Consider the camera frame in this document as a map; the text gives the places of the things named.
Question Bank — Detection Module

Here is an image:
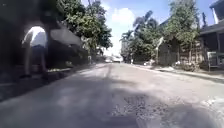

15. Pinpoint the person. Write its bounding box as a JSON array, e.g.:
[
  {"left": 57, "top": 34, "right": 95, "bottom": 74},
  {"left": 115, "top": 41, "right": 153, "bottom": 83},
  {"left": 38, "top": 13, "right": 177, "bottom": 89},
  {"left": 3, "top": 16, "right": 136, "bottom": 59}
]
[{"left": 19, "top": 25, "right": 50, "bottom": 80}]

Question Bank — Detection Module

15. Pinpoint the grey concrete road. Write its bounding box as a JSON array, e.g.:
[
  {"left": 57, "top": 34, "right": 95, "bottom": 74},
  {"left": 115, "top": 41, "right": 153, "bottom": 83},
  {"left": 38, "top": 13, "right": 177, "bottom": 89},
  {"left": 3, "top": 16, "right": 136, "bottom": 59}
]
[{"left": 0, "top": 62, "right": 224, "bottom": 128}]

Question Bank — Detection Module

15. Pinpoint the wooden fence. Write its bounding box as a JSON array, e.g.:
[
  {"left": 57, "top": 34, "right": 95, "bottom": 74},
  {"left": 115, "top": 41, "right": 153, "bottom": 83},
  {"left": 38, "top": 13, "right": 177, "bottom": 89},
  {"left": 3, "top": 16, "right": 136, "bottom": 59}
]
[{"left": 156, "top": 39, "right": 205, "bottom": 68}]

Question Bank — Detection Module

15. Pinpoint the dark building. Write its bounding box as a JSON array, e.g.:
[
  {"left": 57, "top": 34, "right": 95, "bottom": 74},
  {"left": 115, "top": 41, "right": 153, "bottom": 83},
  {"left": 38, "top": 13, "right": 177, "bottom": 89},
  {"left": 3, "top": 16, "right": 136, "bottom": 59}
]
[{"left": 199, "top": 0, "right": 224, "bottom": 70}]

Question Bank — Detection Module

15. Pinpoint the grey concrete pavement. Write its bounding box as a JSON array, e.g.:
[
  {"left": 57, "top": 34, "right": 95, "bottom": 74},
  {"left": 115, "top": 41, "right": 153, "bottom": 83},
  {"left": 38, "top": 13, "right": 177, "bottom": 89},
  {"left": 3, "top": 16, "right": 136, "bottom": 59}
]
[{"left": 131, "top": 63, "right": 224, "bottom": 84}]

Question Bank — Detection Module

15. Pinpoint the dark wall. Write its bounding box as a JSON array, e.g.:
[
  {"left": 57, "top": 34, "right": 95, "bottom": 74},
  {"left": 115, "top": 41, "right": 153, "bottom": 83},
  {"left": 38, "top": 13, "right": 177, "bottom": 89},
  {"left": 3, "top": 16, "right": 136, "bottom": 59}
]
[{"left": 0, "top": 0, "right": 91, "bottom": 78}]

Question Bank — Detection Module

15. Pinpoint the vehicle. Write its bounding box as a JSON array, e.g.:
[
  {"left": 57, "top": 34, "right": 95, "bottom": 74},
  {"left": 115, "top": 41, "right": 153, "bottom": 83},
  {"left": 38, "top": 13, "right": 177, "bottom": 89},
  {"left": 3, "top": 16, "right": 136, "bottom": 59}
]
[{"left": 104, "top": 55, "right": 125, "bottom": 64}]

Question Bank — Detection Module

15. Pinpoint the row of trees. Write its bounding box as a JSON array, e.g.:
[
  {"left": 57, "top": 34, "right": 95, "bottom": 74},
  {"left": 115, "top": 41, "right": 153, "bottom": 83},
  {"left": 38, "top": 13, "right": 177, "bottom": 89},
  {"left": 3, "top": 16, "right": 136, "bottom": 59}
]
[
  {"left": 119, "top": 0, "right": 209, "bottom": 65},
  {"left": 54, "top": 0, "right": 114, "bottom": 59}
]

